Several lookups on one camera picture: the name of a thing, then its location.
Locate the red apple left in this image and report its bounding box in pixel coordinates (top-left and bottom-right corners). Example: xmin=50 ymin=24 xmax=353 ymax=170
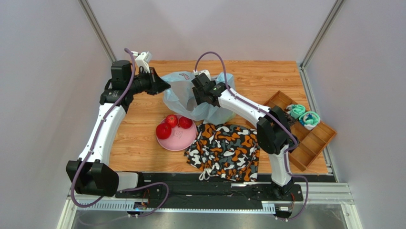
xmin=155 ymin=123 xmax=172 ymax=139

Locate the teal white sock roll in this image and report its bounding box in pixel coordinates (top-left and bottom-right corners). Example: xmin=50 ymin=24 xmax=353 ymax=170
xmin=298 ymin=111 xmax=321 ymax=131

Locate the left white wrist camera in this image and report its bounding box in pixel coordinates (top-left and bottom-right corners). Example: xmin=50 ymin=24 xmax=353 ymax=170
xmin=132 ymin=52 xmax=152 ymax=73

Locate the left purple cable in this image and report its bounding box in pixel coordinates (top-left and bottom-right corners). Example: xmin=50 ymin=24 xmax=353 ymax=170
xmin=70 ymin=47 xmax=169 ymax=218

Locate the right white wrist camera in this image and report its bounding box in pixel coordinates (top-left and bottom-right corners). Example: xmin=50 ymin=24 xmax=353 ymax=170
xmin=193 ymin=69 xmax=211 ymax=81

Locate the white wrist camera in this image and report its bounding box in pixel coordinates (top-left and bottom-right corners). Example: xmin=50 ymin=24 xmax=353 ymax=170
xmin=132 ymin=52 xmax=152 ymax=73
xmin=193 ymin=69 xmax=211 ymax=81

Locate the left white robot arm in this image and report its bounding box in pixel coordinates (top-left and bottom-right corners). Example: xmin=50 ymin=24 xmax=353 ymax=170
xmin=66 ymin=60 xmax=171 ymax=197

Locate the red apple right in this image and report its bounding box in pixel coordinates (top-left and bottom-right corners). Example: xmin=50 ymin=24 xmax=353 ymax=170
xmin=178 ymin=116 xmax=194 ymax=129

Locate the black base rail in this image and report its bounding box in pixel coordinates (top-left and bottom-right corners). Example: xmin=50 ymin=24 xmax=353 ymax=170
xmin=114 ymin=171 xmax=337 ymax=212

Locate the teal sock roll left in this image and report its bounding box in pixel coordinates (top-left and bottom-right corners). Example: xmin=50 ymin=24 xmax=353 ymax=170
xmin=286 ymin=104 xmax=306 ymax=119

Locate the camouflage patterned cloth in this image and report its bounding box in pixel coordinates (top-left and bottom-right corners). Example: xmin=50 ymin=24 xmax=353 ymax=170
xmin=184 ymin=124 xmax=261 ymax=182

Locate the pink plate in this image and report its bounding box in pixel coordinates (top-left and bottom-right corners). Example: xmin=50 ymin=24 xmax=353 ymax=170
xmin=155 ymin=114 xmax=197 ymax=151

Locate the red apple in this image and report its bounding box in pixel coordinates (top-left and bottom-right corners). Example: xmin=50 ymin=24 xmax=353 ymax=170
xmin=178 ymin=116 xmax=194 ymax=129
xmin=155 ymin=123 xmax=172 ymax=139
xmin=164 ymin=114 xmax=179 ymax=128

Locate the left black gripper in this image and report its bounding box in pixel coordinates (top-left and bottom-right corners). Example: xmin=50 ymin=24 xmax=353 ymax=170
xmin=127 ymin=67 xmax=170 ymax=96

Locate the red apple back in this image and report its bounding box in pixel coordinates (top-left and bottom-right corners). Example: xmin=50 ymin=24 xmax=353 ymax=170
xmin=164 ymin=114 xmax=179 ymax=128

